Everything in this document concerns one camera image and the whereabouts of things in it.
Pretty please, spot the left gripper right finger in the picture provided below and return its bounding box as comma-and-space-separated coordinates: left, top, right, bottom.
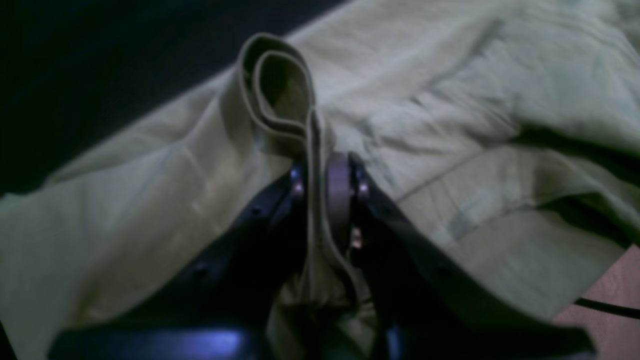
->
326, 152, 595, 360

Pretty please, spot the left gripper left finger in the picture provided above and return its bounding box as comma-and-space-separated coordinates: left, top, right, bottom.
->
48, 165, 307, 360

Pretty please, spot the sage green T-shirt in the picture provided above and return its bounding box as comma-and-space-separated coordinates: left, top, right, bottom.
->
1, 0, 639, 360

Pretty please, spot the black cable on floor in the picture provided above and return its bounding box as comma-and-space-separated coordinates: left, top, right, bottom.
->
574, 298, 640, 320

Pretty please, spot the black table cloth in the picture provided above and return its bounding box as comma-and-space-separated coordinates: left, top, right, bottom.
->
0, 0, 341, 194

